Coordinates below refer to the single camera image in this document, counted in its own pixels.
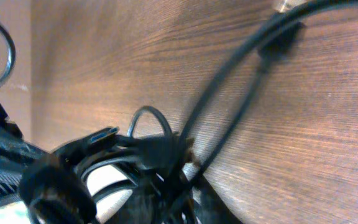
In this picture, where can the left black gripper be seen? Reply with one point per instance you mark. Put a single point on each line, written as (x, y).
(46, 183)

